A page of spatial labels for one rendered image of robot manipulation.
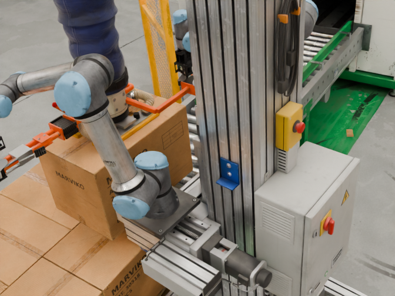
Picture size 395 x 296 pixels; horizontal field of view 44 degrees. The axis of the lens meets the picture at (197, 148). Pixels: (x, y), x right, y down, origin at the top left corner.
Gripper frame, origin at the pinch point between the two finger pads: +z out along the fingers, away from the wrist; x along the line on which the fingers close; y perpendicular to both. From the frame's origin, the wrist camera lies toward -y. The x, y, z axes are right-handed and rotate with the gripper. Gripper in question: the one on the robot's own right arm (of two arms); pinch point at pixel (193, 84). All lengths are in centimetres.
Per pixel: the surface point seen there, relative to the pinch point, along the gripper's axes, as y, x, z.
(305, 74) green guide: -130, -11, 63
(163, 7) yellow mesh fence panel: -60, -71, -3
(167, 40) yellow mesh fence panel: -60, -71, 18
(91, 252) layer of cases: 65, -21, 64
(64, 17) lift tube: 40, -25, -44
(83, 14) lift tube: 37, -18, -45
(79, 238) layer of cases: 62, -34, 64
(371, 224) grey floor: -75, 65, 122
